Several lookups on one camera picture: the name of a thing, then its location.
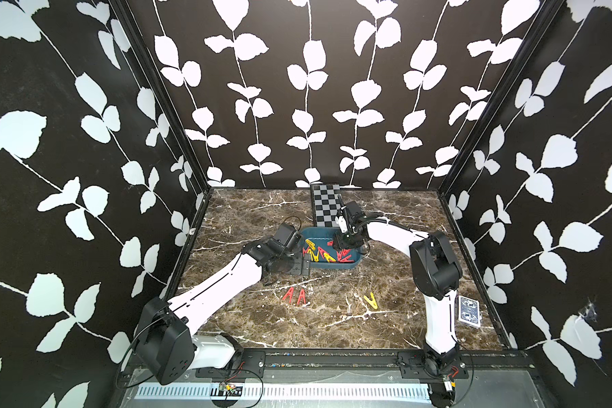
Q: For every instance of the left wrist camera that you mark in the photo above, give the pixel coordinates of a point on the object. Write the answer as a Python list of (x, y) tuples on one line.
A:
[(287, 237)]

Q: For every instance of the white slotted cable duct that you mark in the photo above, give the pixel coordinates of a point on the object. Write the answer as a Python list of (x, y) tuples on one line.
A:
[(210, 391)]

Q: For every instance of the teal storage box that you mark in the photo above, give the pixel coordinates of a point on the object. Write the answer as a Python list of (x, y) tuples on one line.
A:
[(320, 232)]

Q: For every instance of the red clothespin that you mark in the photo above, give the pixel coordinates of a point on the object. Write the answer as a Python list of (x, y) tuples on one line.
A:
[(288, 296), (301, 299)]

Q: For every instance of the yellow clothespin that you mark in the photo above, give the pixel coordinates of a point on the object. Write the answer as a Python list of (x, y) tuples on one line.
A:
[(371, 300)]

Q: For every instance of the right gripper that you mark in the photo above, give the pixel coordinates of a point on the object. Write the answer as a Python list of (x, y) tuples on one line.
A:
[(339, 243)]

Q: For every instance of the black white checkerboard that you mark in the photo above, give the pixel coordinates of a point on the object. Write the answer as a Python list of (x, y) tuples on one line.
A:
[(326, 201)]

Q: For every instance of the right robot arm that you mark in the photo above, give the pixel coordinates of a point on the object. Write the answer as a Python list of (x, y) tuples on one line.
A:
[(435, 269)]

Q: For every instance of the blue playing card box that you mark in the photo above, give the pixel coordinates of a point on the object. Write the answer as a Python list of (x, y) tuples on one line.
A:
[(469, 312)]

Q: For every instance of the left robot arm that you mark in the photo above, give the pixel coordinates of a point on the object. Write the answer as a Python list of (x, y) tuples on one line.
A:
[(166, 338)]

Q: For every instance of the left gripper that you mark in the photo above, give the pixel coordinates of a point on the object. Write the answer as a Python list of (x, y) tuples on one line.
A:
[(297, 268)]

